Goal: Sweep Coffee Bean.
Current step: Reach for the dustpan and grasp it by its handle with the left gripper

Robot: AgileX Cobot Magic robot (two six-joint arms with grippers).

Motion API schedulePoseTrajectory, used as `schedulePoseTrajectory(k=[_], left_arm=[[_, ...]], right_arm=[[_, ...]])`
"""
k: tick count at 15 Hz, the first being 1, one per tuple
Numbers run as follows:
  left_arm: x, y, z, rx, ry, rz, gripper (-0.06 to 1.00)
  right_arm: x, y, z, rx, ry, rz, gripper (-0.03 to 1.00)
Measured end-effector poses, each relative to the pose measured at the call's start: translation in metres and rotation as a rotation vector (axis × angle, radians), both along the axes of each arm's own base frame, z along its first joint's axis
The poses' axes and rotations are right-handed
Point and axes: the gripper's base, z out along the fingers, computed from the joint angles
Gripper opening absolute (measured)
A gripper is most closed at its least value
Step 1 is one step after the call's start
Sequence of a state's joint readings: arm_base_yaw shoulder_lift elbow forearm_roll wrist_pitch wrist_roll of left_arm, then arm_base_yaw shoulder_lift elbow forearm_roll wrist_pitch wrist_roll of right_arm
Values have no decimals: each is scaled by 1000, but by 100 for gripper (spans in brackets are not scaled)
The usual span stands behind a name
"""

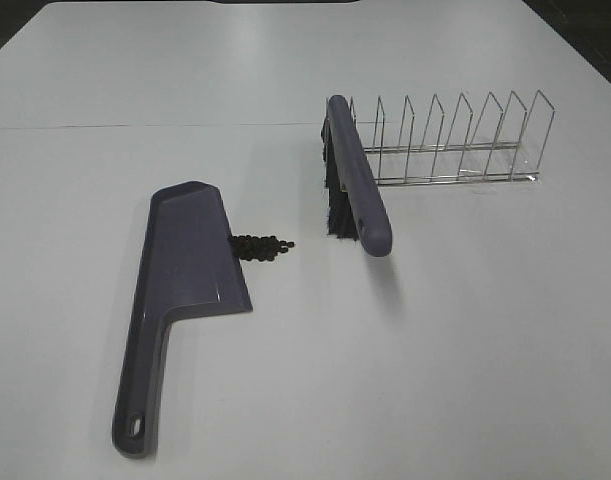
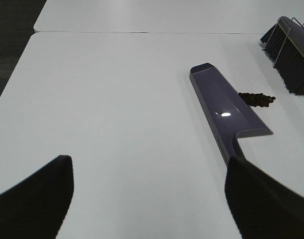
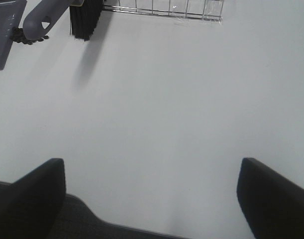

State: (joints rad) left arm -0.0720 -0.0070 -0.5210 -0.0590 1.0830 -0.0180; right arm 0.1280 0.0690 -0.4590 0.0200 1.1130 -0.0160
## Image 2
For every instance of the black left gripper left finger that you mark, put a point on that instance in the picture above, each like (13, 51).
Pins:
(36, 207)

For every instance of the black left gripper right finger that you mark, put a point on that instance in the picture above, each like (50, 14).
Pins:
(262, 207)

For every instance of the purple plastic dustpan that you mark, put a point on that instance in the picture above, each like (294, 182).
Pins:
(228, 116)

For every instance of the pile of coffee beans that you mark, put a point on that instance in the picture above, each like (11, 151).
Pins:
(257, 100)

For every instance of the purple hand brush black bristles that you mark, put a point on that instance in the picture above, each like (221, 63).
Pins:
(291, 69)

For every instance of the metal wire dish rack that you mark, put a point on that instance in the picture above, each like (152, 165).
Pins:
(287, 32)

